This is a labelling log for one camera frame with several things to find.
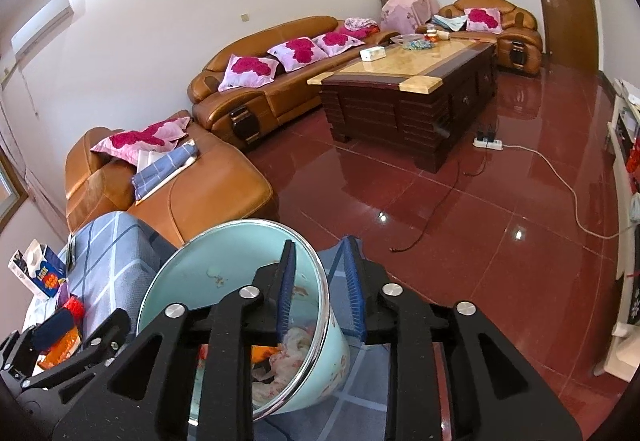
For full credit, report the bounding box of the pink floral pillow on chaise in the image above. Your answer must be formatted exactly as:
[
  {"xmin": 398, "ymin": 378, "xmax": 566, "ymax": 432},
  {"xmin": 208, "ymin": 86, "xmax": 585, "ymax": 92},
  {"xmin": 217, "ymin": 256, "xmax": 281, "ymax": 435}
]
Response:
[{"xmin": 91, "ymin": 116, "xmax": 191, "ymax": 166}]

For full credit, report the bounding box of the blue LOOK drink carton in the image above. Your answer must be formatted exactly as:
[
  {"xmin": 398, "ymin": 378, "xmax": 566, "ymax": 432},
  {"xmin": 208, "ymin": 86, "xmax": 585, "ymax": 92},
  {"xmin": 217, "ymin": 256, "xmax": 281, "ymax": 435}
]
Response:
[{"xmin": 23, "ymin": 239, "xmax": 66, "ymax": 298}]

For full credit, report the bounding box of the pink cloth covered object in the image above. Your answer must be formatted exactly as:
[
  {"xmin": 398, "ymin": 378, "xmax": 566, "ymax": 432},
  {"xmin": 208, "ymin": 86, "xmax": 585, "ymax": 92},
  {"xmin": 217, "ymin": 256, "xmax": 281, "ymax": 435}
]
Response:
[{"xmin": 380, "ymin": 0, "xmax": 437, "ymax": 34}]

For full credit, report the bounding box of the light blue trash bucket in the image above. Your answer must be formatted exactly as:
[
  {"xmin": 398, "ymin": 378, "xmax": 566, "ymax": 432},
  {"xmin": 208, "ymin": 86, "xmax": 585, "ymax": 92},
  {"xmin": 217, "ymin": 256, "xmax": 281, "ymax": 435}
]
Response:
[{"xmin": 137, "ymin": 232, "xmax": 334, "ymax": 426}]

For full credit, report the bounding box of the white air conditioner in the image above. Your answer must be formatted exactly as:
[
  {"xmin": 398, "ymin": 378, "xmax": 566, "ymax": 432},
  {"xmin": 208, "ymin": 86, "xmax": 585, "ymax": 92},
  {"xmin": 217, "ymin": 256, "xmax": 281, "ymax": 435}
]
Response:
[{"xmin": 11, "ymin": 0, "xmax": 74, "ymax": 61}]

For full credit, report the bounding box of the white TV cabinet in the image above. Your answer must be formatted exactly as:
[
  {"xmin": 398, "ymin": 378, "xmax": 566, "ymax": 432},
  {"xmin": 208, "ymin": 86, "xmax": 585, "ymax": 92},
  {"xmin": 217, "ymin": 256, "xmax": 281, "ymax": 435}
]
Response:
[{"xmin": 598, "ymin": 79, "xmax": 639, "ymax": 383}]

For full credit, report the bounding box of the white power cable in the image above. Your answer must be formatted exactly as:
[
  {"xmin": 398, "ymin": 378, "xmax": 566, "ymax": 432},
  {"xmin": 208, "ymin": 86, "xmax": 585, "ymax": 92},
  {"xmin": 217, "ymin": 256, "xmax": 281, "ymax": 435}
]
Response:
[{"xmin": 500, "ymin": 144, "xmax": 632, "ymax": 241}]

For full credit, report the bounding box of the white power strip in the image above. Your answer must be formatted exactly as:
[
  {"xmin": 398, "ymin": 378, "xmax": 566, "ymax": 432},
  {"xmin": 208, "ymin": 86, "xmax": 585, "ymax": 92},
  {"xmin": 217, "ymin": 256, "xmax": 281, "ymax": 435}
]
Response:
[{"xmin": 473, "ymin": 131, "xmax": 503, "ymax": 151}]

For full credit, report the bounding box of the white tissue box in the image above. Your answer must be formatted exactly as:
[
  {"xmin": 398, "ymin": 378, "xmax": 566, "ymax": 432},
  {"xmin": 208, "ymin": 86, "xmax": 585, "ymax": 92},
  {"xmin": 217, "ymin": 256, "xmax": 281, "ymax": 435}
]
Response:
[{"xmin": 359, "ymin": 46, "xmax": 386, "ymax": 62}]

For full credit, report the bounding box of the window with white frame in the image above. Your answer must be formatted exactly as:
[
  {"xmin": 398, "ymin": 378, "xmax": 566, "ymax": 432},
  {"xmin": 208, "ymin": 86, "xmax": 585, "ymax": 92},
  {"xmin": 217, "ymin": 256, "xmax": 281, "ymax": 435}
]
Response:
[{"xmin": 0, "ymin": 150, "xmax": 28, "ymax": 231}]

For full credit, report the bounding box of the white milk carton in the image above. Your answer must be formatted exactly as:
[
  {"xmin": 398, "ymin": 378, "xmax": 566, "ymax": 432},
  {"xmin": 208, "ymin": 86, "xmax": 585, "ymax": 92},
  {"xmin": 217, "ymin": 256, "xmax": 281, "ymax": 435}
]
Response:
[{"xmin": 8, "ymin": 250, "xmax": 43, "ymax": 297}]

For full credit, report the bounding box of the folded blue plaid cloth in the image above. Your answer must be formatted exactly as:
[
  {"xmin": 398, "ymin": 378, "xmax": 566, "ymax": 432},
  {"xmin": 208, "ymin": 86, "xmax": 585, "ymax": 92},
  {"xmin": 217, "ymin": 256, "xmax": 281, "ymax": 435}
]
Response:
[{"xmin": 132, "ymin": 141, "xmax": 198, "ymax": 202}]

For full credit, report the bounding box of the blue plaid tablecloth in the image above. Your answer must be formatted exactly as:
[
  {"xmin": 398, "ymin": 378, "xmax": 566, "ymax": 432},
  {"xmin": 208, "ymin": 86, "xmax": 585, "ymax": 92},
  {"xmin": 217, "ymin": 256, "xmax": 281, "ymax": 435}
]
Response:
[{"xmin": 70, "ymin": 215, "xmax": 390, "ymax": 440}]

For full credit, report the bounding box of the small dark green packet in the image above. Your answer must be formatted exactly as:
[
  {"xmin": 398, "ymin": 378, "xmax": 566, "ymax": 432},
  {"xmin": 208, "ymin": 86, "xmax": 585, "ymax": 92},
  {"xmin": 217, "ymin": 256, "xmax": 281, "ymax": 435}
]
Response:
[{"xmin": 65, "ymin": 234, "xmax": 76, "ymax": 273}]

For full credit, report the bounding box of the orange snack wrapper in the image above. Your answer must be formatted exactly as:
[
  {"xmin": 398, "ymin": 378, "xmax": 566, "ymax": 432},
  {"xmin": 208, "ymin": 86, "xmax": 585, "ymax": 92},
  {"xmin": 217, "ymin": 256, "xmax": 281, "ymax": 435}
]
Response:
[{"xmin": 37, "ymin": 326, "xmax": 81, "ymax": 371}]

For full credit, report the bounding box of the brown leather chaise sofa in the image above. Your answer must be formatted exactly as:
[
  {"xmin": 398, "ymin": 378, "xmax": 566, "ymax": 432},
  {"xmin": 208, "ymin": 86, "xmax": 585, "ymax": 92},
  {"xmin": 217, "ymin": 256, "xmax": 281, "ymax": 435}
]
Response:
[{"xmin": 65, "ymin": 122, "xmax": 280, "ymax": 246}]

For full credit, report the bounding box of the dark wood coffee table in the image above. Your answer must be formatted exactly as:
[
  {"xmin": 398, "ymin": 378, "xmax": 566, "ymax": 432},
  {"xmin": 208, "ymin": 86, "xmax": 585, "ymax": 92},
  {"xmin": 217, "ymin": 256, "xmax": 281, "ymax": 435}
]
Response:
[{"xmin": 307, "ymin": 39, "xmax": 497, "ymax": 174}]

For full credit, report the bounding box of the brown leather three-seat sofa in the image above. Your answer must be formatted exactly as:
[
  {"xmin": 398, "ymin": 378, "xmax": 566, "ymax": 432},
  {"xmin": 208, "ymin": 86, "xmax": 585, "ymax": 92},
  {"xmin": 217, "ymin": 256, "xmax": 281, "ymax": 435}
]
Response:
[{"xmin": 186, "ymin": 16, "xmax": 397, "ymax": 149}]

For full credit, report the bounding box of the brown leather armchair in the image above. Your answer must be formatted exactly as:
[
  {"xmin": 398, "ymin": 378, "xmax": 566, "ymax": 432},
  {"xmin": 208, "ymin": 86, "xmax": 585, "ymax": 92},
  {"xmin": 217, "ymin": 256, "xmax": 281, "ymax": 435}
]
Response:
[{"xmin": 430, "ymin": 0, "xmax": 542, "ymax": 76}]

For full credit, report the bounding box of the clear white plastic bag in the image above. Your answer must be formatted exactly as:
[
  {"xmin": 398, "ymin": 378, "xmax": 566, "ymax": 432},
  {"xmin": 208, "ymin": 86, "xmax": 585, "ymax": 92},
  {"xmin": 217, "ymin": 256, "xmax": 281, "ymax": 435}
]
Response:
[{"xmin": 250, "ymin": 326, "xmax": 314, "ymax": 407}]

